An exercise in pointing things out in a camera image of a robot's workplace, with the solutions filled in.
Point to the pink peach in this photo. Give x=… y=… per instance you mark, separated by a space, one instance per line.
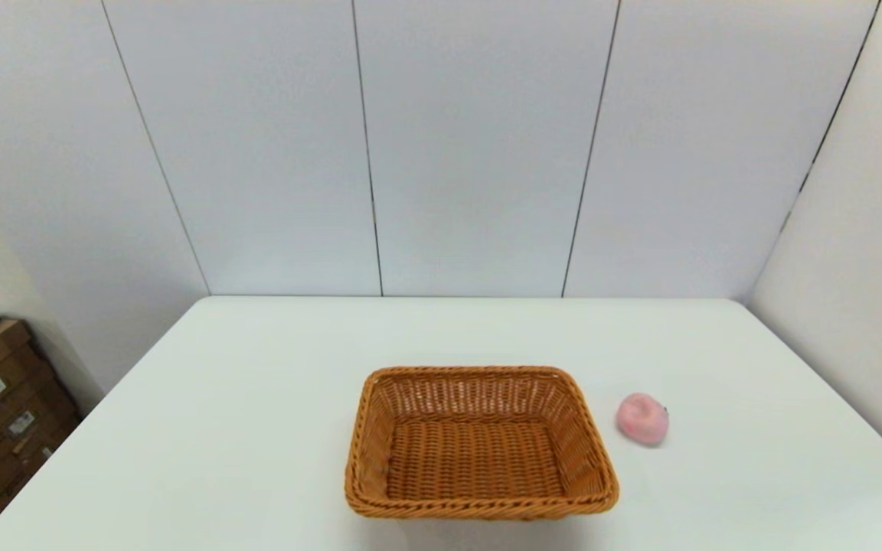
x=642 y=419

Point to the brown woven wicker basket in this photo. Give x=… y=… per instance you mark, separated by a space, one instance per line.
x=479 y=459

